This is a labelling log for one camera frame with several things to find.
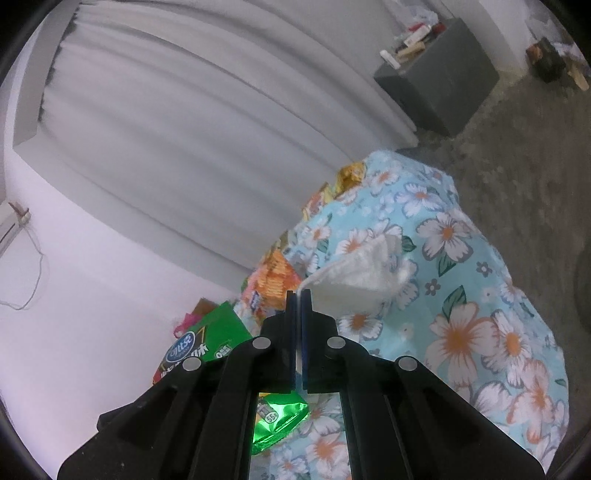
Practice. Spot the orange yellow snack packet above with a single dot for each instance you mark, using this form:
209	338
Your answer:
325	195

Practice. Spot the floral blue tablecloth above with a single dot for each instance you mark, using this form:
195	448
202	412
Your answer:
463	316

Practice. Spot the white paper tissue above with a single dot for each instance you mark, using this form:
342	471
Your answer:
360	290

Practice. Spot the green chip bag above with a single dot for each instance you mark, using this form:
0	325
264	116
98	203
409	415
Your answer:
218	332

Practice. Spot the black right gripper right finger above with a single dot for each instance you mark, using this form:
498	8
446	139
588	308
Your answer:
401	420

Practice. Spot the small gold wrapper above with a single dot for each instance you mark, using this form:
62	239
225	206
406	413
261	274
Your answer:
351	175

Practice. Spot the white bottle on stool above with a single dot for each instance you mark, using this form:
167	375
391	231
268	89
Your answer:
390	59

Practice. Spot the grey curtain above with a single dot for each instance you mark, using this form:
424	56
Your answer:
199	128

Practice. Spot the pink plastic bag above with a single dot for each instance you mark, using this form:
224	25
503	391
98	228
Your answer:
189	320

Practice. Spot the orange pink chip bag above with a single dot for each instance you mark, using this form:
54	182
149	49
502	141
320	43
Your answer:
265	290

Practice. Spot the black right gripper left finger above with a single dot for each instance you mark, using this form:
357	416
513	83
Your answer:
197	422

